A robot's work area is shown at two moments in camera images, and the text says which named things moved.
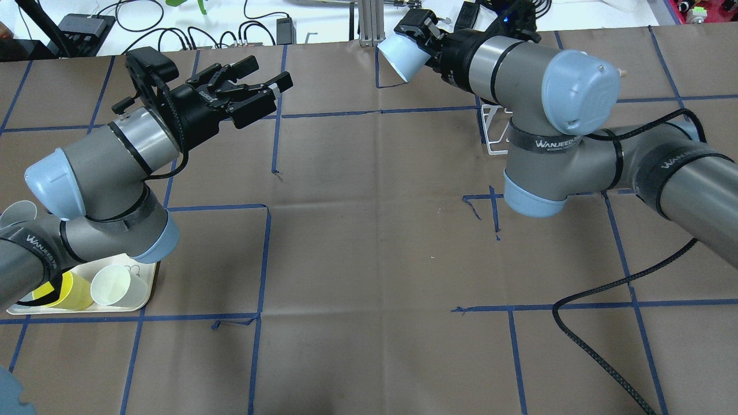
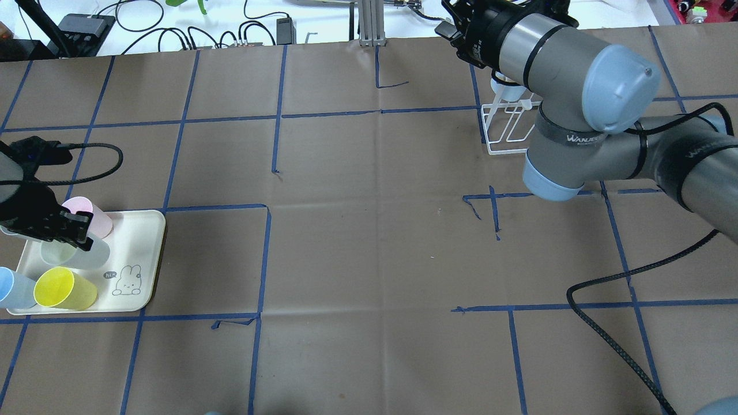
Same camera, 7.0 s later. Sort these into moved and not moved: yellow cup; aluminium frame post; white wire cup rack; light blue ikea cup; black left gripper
Moved: light blue ikea cup; black left gripper
Not moved: white wire cup rack; aluminium frame post; yellow cup
